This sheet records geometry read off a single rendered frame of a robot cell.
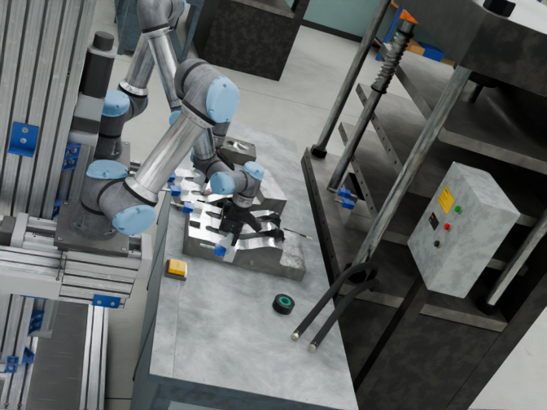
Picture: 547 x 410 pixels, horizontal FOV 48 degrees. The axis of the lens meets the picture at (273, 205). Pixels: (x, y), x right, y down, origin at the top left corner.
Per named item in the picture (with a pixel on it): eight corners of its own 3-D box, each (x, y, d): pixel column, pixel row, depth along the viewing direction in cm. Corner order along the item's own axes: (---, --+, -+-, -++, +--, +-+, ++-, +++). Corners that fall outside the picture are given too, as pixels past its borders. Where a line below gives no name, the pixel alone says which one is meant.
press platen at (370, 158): (378, 238, 263) (383, 229, 261) (337, 128, 356) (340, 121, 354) (522, 276, 281) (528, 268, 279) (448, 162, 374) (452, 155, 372)
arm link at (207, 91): (116, 215, 189) (221, 71, 182) (142, 244, 182) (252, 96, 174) (88, 206, 179) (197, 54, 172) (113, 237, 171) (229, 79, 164)
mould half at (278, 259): (182, 253, 238) (191, 226, 232) (185, 216, 260) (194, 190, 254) (301, 281, 250) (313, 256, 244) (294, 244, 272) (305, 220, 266)
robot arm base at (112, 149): (79, 155, 226) (85, 132, 221) (82, 136, 238) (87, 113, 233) (120, 163, 231) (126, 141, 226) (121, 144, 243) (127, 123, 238)
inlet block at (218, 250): (198, 255, 224) (202, 242, 221) (198, 246, 228) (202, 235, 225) (232, 262, 227) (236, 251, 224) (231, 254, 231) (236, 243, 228)
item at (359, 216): (343, 227, 304) (357, 198, 295) (334, 198, 327) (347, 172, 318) (431, 250, 316) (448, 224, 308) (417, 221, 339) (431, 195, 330)
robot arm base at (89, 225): (67, 236, 186) (73, 210, 181) (72, 207, 198) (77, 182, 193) (117, 244, 191) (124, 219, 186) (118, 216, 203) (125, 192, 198)
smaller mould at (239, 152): (215, 158, 314) (219, 146, 310) (215, 145, 326) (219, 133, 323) (252, 168, 319) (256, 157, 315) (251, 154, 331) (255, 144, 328)
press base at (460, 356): (277, 402, 300) (334, 294, 265) (261, 245, 410) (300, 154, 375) (429, 429, 321) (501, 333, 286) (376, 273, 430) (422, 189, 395)
